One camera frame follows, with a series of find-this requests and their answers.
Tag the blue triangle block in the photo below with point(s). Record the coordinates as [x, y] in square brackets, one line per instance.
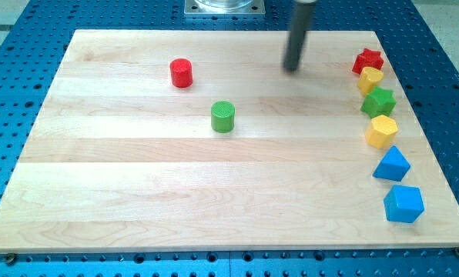
[393, 166]

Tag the yellow hexagon block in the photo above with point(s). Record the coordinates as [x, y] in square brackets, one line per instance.
[381, 131]

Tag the blue cube block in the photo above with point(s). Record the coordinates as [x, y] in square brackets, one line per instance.
[403, 204]

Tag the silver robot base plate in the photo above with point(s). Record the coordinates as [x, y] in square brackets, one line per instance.
[224, 7]

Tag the blue perforated metal table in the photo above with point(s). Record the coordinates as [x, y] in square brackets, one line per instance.
[40, 33]

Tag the red cylinder block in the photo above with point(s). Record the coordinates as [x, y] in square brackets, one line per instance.
[181, 72]

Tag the light wooden board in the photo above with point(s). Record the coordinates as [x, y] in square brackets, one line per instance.
[121, 160]

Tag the yellow rounded block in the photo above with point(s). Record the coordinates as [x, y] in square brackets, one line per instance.
[369, 78]

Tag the green star block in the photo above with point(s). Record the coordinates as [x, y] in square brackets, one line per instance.
[379, 101]

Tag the red star block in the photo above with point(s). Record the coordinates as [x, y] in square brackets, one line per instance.
[368, 58]

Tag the green cylinder block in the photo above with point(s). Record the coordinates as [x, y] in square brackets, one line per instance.
[222, 116]

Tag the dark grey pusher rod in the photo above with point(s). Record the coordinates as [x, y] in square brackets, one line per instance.
[299, 24]

